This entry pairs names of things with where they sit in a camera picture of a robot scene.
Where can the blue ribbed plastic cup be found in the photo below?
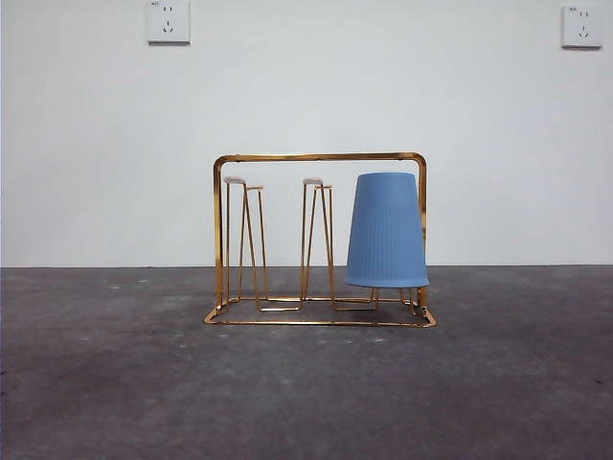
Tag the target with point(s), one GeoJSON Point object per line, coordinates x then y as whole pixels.
{"type": "Point", "coordinates": [385, 239]}

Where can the white wall power socket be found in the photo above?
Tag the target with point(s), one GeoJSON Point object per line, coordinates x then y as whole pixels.
{"type": "Point", "coordinates": [167, 24]}
{"type": "Point", "coordinates": [582, 29]}

